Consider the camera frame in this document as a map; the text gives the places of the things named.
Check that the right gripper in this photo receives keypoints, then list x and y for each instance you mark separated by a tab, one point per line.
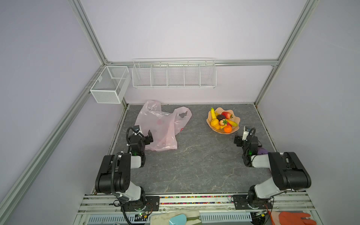
238	140

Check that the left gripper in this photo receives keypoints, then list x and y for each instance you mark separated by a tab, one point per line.
146	138

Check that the pink plastic bag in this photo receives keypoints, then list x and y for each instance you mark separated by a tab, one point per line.
164	126

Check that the red yellow strawberry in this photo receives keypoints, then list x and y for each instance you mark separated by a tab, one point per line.
223	122

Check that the yellow lemon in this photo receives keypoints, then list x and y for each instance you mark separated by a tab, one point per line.
215	124

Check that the dark purple grapes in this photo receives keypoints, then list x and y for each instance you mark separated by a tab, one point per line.
221	117

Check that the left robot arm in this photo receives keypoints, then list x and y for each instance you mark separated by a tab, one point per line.
114	175

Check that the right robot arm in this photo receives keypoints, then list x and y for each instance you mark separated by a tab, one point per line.
287	173

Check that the orange tangerine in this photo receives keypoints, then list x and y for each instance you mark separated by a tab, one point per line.
227	129

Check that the beige scalloped fruit bowl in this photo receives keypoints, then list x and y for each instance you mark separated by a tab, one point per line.
219	111

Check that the yellow green banana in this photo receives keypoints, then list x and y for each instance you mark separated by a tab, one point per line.
213	114

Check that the white mesh box basket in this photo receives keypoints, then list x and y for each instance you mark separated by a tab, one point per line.
111	85

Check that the light blue object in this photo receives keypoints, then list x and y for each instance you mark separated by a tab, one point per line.
178	220

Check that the red rubber glove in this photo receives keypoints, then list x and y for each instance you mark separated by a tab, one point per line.
290	218

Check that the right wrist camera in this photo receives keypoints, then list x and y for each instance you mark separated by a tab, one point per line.
246	132

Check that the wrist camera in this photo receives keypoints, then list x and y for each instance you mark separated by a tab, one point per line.
246	132
136	129

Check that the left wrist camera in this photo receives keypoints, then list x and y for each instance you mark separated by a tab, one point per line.
136	129

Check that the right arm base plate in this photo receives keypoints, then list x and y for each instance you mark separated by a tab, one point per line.
246	202

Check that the white wire shelf basket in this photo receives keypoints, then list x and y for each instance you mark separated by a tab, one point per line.
175	73

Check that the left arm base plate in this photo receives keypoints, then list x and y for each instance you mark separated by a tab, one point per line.
153	202

